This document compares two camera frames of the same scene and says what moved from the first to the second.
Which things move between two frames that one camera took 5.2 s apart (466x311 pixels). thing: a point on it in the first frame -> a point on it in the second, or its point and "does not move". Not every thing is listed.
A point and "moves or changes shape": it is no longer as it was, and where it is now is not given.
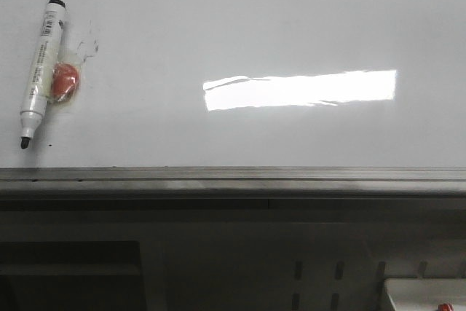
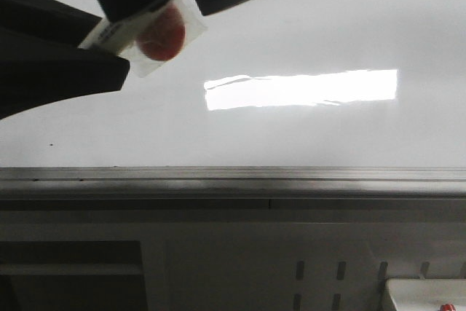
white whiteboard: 240,64 does not move
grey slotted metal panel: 300,266 does not move
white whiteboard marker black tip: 39,93 moves or changes shape
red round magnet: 65,79 moves or changes shape
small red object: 445,306 does not move
